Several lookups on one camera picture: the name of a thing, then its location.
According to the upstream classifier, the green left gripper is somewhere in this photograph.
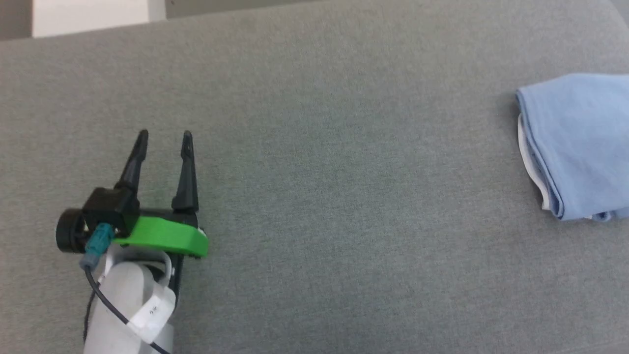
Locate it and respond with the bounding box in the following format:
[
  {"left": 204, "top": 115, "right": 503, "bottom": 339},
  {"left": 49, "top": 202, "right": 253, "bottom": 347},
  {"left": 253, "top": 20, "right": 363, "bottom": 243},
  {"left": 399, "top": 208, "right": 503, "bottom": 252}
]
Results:
[{"left": 55, "top": 129, "right": 210, "bottom": 260}]

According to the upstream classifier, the light blue garment white lining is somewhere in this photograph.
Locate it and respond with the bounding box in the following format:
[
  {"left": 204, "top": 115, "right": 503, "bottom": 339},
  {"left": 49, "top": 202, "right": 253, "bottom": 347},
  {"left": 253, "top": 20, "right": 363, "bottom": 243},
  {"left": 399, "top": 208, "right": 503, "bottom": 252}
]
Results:
[{"left": 515, "top": 73, "right": 629, "bottom": 222}]

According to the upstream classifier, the white box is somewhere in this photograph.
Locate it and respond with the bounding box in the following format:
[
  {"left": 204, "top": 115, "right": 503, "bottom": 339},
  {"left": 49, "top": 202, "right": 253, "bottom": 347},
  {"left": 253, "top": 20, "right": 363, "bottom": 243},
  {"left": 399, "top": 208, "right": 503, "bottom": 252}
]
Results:
[{"left": 31, "top": 0, "right": 167, "bottom": 39}]

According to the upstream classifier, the grey fabric sofa seat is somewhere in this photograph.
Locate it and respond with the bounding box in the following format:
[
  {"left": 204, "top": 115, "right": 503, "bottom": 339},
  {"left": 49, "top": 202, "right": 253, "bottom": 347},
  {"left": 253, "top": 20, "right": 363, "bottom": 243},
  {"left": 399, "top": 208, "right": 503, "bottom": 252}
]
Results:
[{"left": 0, "top": 0, "right": 629, "bottom": 354}]

